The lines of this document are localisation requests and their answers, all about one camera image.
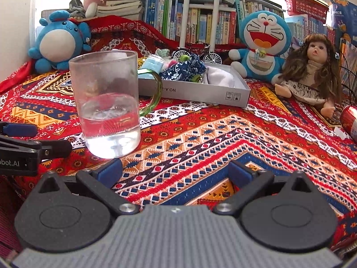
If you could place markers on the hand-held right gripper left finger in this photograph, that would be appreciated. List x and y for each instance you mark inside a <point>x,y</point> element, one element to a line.
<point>110,172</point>

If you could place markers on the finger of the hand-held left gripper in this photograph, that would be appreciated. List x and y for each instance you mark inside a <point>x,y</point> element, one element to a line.
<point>47,150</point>
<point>22,130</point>

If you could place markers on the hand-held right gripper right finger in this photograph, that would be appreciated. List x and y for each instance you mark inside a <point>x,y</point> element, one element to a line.
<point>239,173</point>

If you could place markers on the grey cardboard box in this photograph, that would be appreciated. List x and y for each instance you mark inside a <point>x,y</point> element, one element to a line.
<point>195,93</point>

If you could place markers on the light blue cloth roll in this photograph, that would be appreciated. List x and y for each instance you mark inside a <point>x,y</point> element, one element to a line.
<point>152,65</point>

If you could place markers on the blue floral pouch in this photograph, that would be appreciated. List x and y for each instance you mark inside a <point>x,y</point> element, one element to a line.
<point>181,69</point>

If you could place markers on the light green fabric bow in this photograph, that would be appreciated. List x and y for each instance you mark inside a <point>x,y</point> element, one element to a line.
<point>162,53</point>

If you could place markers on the red patterned blanket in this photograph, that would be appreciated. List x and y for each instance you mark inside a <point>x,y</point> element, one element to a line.
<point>209,145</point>

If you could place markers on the round blue plush toy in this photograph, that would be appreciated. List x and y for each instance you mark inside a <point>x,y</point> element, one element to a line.
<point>57,44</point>

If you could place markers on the small white plastic piece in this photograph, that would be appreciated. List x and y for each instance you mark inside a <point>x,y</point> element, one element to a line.
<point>340,132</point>

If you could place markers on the red drink can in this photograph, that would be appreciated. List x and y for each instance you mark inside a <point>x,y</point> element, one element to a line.
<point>350,121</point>

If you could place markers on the doll with brown hair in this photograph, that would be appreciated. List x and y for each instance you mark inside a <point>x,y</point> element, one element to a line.
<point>312,69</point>

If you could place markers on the miniature bicycle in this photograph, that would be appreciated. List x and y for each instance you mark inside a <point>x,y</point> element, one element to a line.
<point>195,54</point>

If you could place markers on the grey knit cloth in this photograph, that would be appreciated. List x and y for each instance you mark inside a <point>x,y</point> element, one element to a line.
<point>76,7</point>

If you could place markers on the blue cat plush toy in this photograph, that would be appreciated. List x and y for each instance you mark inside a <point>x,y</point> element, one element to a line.
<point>262,39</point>

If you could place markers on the pink plush toy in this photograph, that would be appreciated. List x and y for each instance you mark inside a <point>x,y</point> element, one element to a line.
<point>94,1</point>

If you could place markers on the stack of colourful folders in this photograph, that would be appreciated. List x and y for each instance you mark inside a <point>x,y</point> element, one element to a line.
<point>350,61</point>

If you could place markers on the stack of lying books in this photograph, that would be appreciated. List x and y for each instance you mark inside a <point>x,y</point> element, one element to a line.
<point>120,5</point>

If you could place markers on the white metal tube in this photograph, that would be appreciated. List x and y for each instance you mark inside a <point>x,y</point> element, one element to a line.
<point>186,11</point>
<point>215,11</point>

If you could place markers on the row of upright books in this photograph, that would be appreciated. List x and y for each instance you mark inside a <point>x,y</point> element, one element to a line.
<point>173,19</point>

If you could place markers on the row of thin books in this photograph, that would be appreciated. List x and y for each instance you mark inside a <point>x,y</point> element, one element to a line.
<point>256,7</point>

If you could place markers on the red plastic basket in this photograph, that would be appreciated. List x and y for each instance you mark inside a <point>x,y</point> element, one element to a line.
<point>306,8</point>

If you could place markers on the blue printed package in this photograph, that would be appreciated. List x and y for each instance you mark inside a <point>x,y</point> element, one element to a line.
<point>344,16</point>

